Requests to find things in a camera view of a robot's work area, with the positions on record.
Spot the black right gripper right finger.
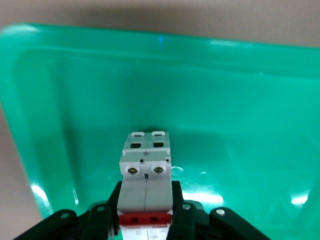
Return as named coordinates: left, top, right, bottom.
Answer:
left=166, top=181, right=272, bottom=240

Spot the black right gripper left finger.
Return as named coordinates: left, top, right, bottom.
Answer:
left=14, top=181, right=124, bottom=240

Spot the white circuit breaker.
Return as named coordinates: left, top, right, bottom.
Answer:
left=117, top=130, right=173, bottom=240

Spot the green plastic tray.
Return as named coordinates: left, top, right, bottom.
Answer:
left=0, top=22, right=320, bottom=240

